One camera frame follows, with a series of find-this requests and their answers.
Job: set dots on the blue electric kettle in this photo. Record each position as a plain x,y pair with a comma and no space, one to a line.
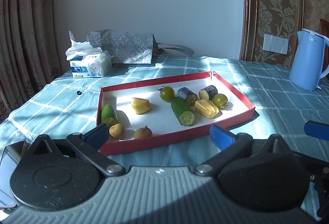
307,62

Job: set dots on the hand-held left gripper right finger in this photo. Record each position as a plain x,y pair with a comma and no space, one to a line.
221,136

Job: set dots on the white wall switch panel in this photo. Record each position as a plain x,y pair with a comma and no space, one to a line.
275,44

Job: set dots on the red cardboard box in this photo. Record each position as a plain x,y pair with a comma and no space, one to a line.
154,121

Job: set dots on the wooden chair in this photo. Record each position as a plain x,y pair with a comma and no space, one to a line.
324,27

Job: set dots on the white tissue pack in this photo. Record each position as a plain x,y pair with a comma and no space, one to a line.
90,65

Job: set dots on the smartphone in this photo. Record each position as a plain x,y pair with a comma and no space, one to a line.
10,162

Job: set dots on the green cucumber piece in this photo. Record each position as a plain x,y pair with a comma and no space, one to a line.
183,111
109,115

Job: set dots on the grey patterned bag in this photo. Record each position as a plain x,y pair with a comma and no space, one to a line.
128,47

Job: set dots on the brown longan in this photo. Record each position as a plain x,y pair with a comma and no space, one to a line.
117,131
143,133

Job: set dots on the green tomato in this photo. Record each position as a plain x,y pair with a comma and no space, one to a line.
220,101
167,93

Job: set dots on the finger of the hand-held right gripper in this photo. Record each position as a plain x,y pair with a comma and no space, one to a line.
316,130
321,188

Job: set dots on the brown patterned curtain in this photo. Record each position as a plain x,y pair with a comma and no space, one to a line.
25,34

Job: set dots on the dark sugarcane piece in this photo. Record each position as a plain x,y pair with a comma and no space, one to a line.
208,92
187,96

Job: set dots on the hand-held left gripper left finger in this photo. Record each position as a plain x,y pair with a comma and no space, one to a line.
99,134

